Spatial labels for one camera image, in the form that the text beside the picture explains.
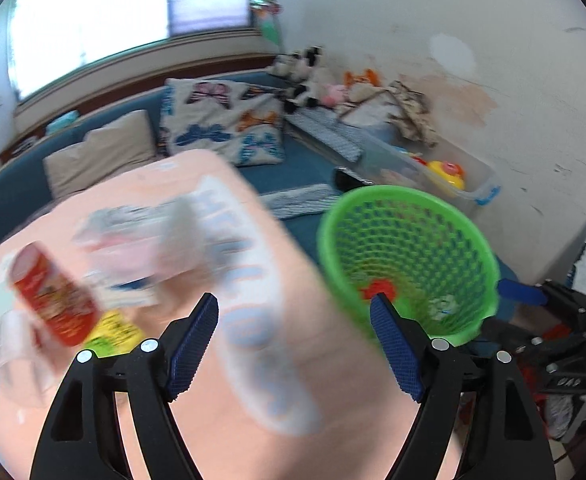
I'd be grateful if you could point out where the black and white cow plush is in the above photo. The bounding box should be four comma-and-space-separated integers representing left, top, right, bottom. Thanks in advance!
283, 67, 336, 113

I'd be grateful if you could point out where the white crumpled tissue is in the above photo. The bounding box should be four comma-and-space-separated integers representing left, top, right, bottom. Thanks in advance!
0, 307, 56, 406

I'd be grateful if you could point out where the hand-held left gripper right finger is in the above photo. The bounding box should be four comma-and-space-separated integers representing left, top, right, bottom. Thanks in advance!
369, 292, 558, 480

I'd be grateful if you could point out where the window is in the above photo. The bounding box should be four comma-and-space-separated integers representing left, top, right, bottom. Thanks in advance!
7, 0, 264, 103

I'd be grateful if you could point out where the butterfly print pillow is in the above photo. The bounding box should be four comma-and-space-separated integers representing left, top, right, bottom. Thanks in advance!
158, 77, 286, 167

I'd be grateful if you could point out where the pink plush toy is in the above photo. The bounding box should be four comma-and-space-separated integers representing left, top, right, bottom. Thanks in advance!
323, 82, 350, 109

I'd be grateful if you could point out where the wooden window ledge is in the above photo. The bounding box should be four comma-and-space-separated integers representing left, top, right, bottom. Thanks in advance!
0, 52, 284, 161

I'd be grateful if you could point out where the peach printed blanket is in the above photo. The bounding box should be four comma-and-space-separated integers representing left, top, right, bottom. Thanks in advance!
0, 149, 466, 480

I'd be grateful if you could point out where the yellow plastic toy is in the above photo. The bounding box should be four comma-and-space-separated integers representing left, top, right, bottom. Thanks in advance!
425, 160, 466, 191

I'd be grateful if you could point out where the yellow green packet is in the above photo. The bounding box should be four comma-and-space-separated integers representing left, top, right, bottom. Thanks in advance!
80, 310, 141, 358

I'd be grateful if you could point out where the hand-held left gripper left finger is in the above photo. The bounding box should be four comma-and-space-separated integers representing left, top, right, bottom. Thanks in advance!
29, 292, 220, 480

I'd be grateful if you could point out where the blue sofa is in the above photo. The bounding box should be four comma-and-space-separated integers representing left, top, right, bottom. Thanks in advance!
0, 70, 409, 261

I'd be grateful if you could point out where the green plastic mesh basket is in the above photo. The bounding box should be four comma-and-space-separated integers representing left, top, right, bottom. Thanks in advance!
317, 185, 501, 348

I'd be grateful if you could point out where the clear plastic storage box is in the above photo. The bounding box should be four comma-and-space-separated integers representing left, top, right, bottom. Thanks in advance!
358, 137, 501, 218

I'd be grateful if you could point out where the stack of books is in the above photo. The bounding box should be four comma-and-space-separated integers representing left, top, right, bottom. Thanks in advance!
8, 135, 41, 158

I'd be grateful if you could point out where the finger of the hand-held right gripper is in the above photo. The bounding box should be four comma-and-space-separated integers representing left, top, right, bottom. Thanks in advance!
497, 278, 586, 322
465, 316, 562, 367

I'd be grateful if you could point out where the red snack can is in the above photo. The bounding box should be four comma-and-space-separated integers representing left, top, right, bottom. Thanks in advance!
10, 241, 99, 347

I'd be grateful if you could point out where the colourful pinwheel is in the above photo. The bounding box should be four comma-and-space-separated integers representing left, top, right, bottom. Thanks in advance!
249, 0, 285, 46

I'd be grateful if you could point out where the grey white plush toy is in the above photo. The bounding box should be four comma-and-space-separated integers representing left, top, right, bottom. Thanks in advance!
268, 46, 324, 81

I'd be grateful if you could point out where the orange fox plush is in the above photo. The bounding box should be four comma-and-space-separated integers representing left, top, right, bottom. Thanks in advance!
344, 69, 381, 92

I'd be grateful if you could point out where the striped grey cloth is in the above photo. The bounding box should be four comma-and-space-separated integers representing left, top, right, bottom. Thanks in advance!
260, 183, 344, 220

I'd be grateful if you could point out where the pale crumpled wrapper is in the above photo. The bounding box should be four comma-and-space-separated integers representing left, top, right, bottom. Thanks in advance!
73, 195, 208, 281

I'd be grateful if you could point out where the teal tissue pack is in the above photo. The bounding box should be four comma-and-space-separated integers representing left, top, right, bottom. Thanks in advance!
46, 110, 81, 136

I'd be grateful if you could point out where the white blue printed packet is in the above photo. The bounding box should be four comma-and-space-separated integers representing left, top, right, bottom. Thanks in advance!
90, 260, 159, 308

